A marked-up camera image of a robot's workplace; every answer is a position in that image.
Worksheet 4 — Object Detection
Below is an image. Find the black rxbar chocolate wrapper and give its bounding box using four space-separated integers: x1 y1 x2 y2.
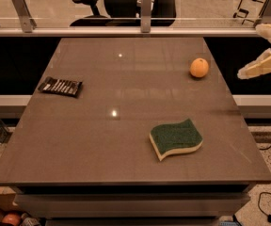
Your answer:
38 76 82 97

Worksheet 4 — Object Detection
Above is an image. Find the middle metal rail bracket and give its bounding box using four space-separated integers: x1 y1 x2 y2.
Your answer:
140 0 151 33

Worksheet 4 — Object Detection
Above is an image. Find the green yellow sponge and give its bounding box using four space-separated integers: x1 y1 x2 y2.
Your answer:
149 119 203 161

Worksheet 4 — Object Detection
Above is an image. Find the orange ball under table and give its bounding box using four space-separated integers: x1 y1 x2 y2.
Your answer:
2 213 21 226

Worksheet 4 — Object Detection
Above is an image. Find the glass barrier rail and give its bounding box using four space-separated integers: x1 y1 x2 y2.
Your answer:
0 18 257 38

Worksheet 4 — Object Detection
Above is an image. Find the left metal rail bracket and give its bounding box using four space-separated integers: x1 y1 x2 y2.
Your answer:
11 0 37 33

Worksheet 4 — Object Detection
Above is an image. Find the black office chair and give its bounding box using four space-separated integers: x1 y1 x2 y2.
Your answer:
71 0 176 26

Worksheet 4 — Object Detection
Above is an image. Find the yellow black cart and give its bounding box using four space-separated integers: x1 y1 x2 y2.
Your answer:
232 0 266 24

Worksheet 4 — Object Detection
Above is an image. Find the orange fruit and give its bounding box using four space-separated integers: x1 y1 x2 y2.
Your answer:
190 58 209 78

